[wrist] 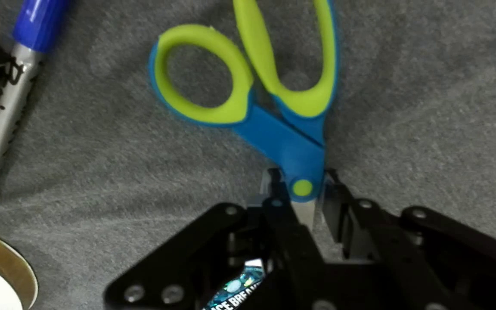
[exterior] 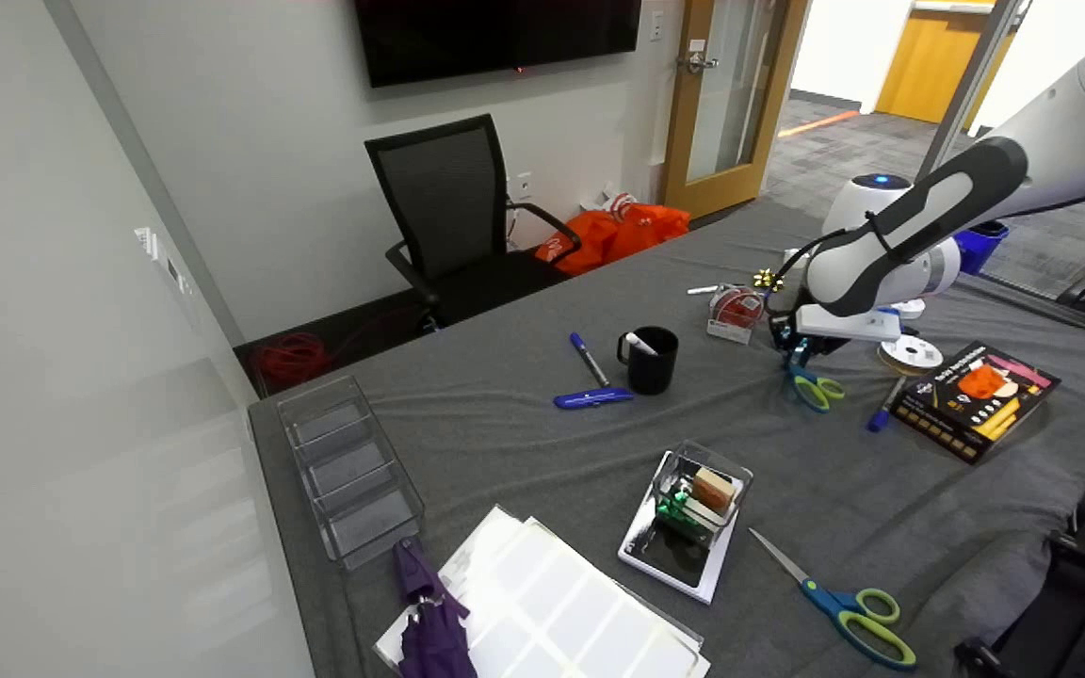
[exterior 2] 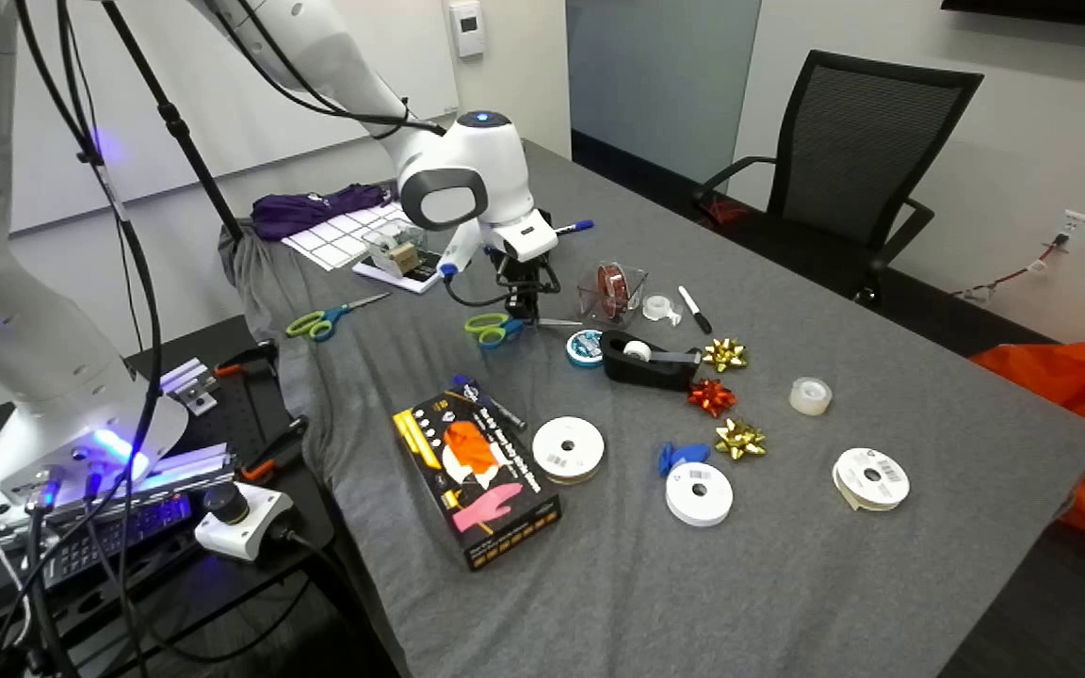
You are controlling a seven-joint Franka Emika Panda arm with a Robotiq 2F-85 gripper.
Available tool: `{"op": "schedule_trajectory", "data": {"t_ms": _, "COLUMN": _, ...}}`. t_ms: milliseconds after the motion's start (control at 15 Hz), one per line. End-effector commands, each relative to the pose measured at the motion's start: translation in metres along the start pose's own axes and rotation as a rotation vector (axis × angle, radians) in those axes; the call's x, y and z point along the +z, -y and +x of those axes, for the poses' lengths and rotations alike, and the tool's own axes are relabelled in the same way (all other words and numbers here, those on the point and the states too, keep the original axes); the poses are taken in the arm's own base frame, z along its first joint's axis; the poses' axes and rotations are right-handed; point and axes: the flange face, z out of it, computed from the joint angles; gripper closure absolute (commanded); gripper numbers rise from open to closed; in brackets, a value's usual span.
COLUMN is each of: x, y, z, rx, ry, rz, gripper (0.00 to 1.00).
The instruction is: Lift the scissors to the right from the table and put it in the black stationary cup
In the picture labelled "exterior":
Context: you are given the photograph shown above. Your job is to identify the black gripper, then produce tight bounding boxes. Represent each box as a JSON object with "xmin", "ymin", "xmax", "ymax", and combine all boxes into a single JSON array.
[{"xmin": 780, "ymin": 298, "xmax": 929, "ymax": 381}]

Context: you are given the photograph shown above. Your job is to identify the green blue handled scissors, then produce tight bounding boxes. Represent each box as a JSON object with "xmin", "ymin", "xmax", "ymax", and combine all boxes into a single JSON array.
[
  {"xmin": 782, "ymin": 354, "xmax": 849, "ymax": 417},
  {"xmin": 745, "ymin": 525, "xmax": 922, "ymax": 674}
]

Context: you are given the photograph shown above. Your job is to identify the black pen holder cup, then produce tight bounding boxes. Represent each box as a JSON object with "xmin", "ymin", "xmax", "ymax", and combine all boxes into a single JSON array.
[{"xmin": 614, "ymin": 323, "xmax": 681, "ymax": 401}]

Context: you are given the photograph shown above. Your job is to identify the clear bag with red items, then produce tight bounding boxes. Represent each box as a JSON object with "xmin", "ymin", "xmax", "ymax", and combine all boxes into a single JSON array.
[{"xmin": 705, "ymin": 281, "xmax": 774, "ymax": 350}]

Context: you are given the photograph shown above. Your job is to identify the white ribbon spool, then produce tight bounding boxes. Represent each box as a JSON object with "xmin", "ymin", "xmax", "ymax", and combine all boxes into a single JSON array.
[{"xmin": 877, "ymin": 332, "xmax": 948, "ymax": 378}]

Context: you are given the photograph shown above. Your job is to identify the black box with orange print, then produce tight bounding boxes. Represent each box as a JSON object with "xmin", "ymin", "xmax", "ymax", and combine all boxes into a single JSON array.
[{"xmin": 888, "ymin": 340, "xmax": 1064, "ymax": 466}]

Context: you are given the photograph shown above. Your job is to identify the blue bin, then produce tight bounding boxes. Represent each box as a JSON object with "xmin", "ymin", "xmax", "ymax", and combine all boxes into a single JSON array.
[{"xmin": 953, "ymin": 220, "xmax": 1015, "ymax": 280}]

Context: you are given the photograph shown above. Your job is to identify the clear plastic stationery box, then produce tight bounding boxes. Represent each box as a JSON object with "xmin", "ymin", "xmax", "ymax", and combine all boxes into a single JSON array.
[{"xmin": 614, "ymin": 441, "xmax": 756, "ymax": 607}]

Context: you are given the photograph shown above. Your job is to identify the grey pen with blue cap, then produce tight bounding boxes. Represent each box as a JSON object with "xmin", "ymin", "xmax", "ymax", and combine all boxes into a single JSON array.
[{"xmin": 564, "ymin": 329, "xmax": 614, "ymax": 393}]

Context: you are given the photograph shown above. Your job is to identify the blue marker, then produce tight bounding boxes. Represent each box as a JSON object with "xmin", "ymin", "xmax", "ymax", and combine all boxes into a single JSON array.
[{"xmin": 550, "ymin": 384, "xmax": 638, "ymax": 413}]

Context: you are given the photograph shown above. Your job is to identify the orange bag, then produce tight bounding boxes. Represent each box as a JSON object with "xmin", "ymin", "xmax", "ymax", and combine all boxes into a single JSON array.
[{"xmin": 530, "ymin": 199, "xmax": 698, "ymax": 281}]

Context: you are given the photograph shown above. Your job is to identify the wooden framed glass door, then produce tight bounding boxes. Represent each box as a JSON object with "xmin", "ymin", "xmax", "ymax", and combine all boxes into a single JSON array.
[{"xmin": 659, "ymin": 0, "xmax": 813, "ymax": 220}]

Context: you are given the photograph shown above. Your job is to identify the grey tablecloth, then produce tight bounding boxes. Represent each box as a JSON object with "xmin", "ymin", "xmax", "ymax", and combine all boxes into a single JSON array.
[{"xmin": 246, "ymin": 192, "xmax": 1085, "ymax": 678}]

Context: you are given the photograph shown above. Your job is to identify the grey metal pole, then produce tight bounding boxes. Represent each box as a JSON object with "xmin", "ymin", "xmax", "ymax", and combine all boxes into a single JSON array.
[{"xmin": 917, "ymin": 0, "xmax": 1032, "ymax": 181}]

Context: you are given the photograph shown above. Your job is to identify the black mesh office chair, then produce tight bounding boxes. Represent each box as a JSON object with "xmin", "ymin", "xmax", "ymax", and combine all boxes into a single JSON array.
[{"xmin": 363, "ymin": 111, "xmax": 589, "ymax": 332}]

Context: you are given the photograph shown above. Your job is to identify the purple cloth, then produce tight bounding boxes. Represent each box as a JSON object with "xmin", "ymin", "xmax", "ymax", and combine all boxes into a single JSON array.
[{"xmin": 391, "ymin": 539, "xmax": 481, "ymax": 678}]

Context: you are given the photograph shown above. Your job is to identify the clear plastic bins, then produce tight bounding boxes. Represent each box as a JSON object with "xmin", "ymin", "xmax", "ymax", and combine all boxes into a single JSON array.
[{"xmin": 275, "ymin": 378, "xmax": 431, "ymax": 573}]

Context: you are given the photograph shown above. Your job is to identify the red cable at wall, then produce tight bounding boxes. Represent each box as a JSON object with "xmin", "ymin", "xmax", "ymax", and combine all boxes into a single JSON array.
[{"xmin": 575, "ymin": 183, "xmax": 642, "ymax": 220}]

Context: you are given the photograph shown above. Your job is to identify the black wall television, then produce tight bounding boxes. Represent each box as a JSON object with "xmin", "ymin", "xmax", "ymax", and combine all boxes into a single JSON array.
[{"xmin": 350, "ymin": 0, "xmax": 649, "ymax": 89}]

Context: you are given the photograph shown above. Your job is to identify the red coiled cable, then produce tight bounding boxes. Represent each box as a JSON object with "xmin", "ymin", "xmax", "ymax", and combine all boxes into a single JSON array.
[{"xmin": 252, "ymin": 329, "xmax": 347, "ymax": 397}]

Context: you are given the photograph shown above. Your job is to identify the white wall thermostat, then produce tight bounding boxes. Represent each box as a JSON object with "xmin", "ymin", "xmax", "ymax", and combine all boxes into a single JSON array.
[{"xmin": 127, "ymin": 222, "xmax": 183, "ymax": 298}]

